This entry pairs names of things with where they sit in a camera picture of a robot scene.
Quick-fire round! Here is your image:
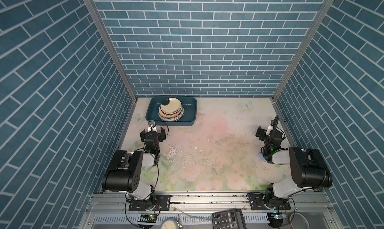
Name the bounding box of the white plate cloud emblem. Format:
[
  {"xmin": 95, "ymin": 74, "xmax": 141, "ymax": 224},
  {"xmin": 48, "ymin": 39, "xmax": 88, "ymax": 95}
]
[{"xmin": 158, "ymin": 107, "xmax": 184, "ymax": 122}]

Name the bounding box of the cream plate black patch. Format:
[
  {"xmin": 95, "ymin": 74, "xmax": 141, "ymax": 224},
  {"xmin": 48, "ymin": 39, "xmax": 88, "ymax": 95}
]
[{"xmin": 160, "ymin": 97, "xmax": 182, "ymax": 115}]

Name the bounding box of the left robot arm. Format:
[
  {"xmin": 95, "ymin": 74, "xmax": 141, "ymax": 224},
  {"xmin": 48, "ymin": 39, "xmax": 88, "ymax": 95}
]
[{"xmin": 102, "ymin": 127, "xmax": 166, "ymax": 204}]

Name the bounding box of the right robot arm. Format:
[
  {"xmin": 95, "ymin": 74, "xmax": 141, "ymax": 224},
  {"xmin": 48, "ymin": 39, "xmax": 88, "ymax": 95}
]
[{"xmin": 256, "ymin": 125, "xmax": 333, "ymax": 202}]

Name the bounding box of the teal plastic bin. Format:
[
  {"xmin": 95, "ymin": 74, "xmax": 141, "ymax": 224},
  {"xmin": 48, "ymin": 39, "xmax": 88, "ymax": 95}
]
[{"xmin": 146, "ymin": 96, "xmax": 197, "ymax": 126}]

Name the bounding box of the light blue stapler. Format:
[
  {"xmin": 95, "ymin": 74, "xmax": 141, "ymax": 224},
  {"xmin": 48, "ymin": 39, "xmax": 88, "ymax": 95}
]
[{"xmin": 258, "ymin": 153, "xmax": 266, "ymax": 162}]

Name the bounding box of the green circuit board right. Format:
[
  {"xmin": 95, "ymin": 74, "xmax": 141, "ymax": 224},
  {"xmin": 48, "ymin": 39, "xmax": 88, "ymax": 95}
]
[{"xmin": 267, "ymin": 213, "xmax": 284, "ymax": 229}]

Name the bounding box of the green circuit board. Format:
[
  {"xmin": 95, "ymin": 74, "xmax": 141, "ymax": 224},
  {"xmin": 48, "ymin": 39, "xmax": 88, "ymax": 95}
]
[
  {"xmin": 267, "ymin": 213, "xmax": 284, "ymax": 229},
  {"xmin": 138, "ymin": 214, "xmax": 158, "ymax": 227}
]

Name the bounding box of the green circuit board left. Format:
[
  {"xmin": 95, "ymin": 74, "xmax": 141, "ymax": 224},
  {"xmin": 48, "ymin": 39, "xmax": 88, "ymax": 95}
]
[{"xmin": 138, "ymin": 214, "xmax": 158, "ymax": 227}]

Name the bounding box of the round white clock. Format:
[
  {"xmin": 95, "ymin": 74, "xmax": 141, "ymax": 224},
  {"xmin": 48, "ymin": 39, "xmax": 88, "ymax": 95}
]
[{"xmin": 160, "ymin": 218, "xmax": 183, "ymax": 229}]

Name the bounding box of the black calculator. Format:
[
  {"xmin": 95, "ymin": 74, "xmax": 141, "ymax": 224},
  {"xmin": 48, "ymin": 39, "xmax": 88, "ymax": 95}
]
[{"xmin": 212, "ymin": 209, "xmax": 247, "ymax": 229}]

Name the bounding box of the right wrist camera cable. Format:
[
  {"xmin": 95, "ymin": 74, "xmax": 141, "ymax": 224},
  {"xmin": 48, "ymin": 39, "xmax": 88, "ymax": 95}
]
[{"xmin": 269, "ymin": 114, "xmax": 280, "ymax": 133}]

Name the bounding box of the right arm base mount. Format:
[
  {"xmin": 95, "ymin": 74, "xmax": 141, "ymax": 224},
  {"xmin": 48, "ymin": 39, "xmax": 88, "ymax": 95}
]
[{"xmin": 246, "ymin": 192, "xmax": 291, "ymax": 211}]

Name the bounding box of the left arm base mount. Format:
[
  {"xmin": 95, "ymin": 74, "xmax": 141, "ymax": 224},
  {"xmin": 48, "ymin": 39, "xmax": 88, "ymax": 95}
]
[{"xmin": 129, "ymin": 194, "xmax": 171, "ymax": 212}]

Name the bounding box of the aluminium rail frame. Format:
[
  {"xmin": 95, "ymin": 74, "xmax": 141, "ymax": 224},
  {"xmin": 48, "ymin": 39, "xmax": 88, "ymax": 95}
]
[{"xmin": 79, "ymin": 191, "xmax": 342, "ymax": 229}]

